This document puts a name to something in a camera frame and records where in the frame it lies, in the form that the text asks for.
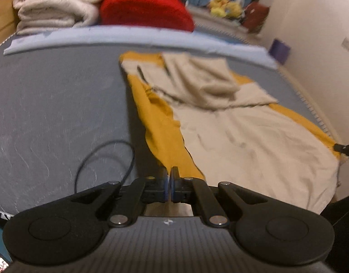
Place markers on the light blue sheet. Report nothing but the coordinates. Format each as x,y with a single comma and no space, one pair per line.
106,35

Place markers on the red fleece blanket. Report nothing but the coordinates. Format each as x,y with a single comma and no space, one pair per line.
146,10

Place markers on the yellow plush toy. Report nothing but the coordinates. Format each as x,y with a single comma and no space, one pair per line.
218,0
234,8
219,12

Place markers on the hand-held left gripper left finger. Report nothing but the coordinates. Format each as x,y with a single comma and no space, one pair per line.
165,189

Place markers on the beige and yellow hoodie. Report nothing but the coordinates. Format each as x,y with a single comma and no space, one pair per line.
248,148

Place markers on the grey window ledge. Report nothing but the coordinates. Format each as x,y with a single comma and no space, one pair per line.
204,12

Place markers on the purple bag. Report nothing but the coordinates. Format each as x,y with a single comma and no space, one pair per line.
280,51

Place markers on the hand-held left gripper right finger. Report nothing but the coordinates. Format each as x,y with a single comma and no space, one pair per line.
173,189

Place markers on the white folded duvet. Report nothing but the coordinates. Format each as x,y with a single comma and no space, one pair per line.
55,5

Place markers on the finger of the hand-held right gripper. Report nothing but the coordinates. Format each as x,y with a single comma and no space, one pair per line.
346,149

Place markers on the grey mattress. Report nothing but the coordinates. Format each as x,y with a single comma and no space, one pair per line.
63,105

